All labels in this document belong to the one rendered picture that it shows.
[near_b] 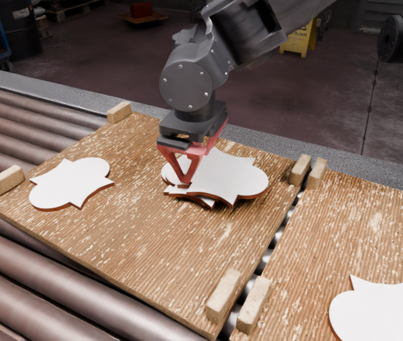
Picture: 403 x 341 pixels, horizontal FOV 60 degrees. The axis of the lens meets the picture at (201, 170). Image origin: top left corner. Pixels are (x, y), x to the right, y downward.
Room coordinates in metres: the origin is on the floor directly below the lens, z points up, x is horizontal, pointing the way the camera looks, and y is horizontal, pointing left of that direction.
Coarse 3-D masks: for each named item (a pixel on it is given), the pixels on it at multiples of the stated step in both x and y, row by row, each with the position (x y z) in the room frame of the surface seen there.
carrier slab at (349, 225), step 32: (320, 192) 0.41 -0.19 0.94; (352, 192) 0.41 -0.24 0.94; (384, 192) 0.41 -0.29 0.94; (288, 224) 0.34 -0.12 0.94; (320, 224) 0.34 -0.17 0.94; (352, 224) 0.34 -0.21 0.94; (384, 224) 0.34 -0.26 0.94; (288, 256) 0.29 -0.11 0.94; (320, 256) 0.29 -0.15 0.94; (352, 256) 0.29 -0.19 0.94; (384, 256) 0.29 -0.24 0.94; (288, 288) 0.24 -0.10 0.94; (320, 288) 0.24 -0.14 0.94; (288, 320) 0.20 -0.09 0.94; (320, 320) 0.20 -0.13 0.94
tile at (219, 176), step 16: (208, 160) 0.45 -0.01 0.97; (224, 160) 0.45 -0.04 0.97; (240, 160) 0.45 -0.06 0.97; (208, 176) 0.41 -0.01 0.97; (224, 176) 0.41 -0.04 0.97; (240, 176) 0.41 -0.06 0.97; (256, 176) 0.41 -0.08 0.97; (192, 192) 0.38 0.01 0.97; (208, 192) 0.37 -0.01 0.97; (224, 192) 0.37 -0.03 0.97; (240, 192) 0.37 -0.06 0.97; (256, 192) 0.37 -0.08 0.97
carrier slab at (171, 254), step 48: (96, 144) 0.55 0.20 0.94; (144, 144) 0.55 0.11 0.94; (192, 144) 0.55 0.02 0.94; (240, 144) 0.55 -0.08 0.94; (144, 192) 0.41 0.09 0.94; (288, 192) 0.41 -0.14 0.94; (48, 240) 0.31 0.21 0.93; (96, 240) 0.31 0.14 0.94; (144, 240) 0.31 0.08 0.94; (192, 240) 0.31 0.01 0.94; (240, 240) 0.31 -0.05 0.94; (144, 288) 0.24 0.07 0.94; (192, 288) 0.24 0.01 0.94; (240, 288) 0.24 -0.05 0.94
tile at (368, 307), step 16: (352, 288) 0.24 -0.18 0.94; (368, 288) 0.23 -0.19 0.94; (384, 288) 0.23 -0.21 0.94; (400, 288) 0.23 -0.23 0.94; (336, 304) 0.21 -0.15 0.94; (352, 304) 0.21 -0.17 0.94; (368, 304) 0.21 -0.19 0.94; (384, 304) 0.21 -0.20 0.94; (400, 304) 0.21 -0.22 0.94; (336, 320) 0.19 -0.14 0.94; (352, 320) 0.19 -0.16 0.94; (368, 320) 0.19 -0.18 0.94; (384, 320) 0.19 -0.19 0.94; (400, 320) 0.19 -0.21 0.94; (336, 336) 0.18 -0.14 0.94; (352, 336) 0.18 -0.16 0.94; (368, 336) 0.18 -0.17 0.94; (384, 336) 0.18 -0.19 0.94; (400, 336) 0.18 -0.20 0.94
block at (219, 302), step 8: (232, 272) 0.24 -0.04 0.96; (224, 280) 0.23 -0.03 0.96; (232, 280) 0.23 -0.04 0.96; (240, 280) 0.24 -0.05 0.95; (216, 288) 0.22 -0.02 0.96; (224, 288) 0.22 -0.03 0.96; (232, 288) 0.22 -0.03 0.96; (216, 296) 0.21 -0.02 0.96; (224, 296) 0.21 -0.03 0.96; (232, 296) 0.22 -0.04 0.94; (208, 304) 0.20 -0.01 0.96; (216, 304) 0.20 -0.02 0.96; (224, 304) 0.20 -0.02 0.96; (208, 312) 0.20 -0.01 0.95; (216, 312) 0.20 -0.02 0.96; (224, 312) 0.20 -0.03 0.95; (216, 320) 0.19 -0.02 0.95
